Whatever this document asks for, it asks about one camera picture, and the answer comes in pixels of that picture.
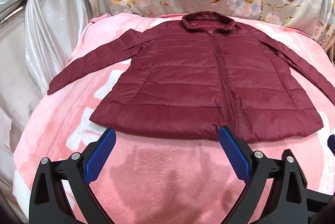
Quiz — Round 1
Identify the maroon puffer jacket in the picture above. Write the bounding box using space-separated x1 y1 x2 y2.
47 11 335 142

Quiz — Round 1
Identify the pink printed blanket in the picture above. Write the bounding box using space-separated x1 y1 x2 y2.
13 13 335 224

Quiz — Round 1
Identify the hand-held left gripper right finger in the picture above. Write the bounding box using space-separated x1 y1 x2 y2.
218 125 310 224

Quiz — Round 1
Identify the white satin curtain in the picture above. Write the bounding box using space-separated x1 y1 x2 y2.
0 0 105 188

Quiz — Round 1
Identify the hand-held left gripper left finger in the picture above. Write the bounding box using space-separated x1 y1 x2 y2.
30 127 117 224

